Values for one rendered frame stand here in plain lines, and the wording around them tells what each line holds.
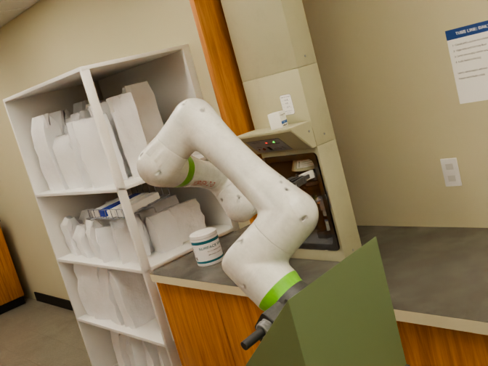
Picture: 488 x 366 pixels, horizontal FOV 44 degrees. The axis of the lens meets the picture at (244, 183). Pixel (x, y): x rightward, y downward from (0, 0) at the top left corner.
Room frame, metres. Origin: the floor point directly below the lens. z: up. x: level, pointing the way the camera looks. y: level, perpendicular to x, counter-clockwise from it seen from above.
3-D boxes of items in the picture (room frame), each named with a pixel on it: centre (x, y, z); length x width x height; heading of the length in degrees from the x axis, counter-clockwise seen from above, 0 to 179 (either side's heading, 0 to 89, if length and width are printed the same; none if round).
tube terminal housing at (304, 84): (2.48, -0.30, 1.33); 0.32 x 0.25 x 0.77; 39
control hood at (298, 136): (2.36, -0.16, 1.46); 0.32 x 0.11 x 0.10; 39
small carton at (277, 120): (2.32, -0.19, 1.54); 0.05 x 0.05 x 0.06; 58
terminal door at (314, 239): (2.39, -0.20, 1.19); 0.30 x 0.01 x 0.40; 39
